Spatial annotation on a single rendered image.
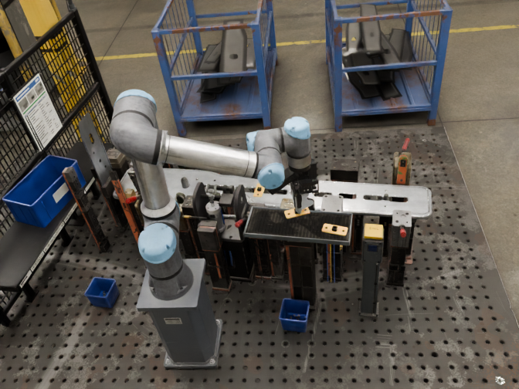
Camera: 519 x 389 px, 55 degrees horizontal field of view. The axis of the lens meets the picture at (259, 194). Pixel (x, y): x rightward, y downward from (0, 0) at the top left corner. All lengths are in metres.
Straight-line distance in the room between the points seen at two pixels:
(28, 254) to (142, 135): 1.00
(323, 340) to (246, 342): 0.30
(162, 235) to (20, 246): 0.81
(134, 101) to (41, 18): 1.28
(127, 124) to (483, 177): 2.93
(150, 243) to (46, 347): 0.87
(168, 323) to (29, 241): 0.74
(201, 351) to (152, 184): 0.69
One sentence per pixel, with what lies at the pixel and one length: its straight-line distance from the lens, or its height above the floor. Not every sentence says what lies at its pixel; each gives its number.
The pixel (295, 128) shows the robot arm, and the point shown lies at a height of 1.58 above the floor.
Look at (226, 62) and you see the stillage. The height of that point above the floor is 0.51.
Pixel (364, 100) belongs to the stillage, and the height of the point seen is 0.16.
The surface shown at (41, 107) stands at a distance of 2.50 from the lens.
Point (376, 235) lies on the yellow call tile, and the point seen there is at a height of 1.16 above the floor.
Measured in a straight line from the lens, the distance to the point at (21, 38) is 4.97.
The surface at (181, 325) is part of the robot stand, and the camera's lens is 1.80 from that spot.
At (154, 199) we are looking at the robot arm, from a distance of 1.61.
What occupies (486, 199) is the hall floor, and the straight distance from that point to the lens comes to 3.67.
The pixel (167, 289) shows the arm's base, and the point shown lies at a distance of 1.68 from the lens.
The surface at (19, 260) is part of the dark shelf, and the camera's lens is 2.19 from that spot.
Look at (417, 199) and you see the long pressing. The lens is 2.11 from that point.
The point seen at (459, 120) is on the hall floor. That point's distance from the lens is 4.37.
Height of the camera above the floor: 2.43
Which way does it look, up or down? 42 degrees down
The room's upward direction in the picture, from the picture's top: 8 degrees counter-clockwise
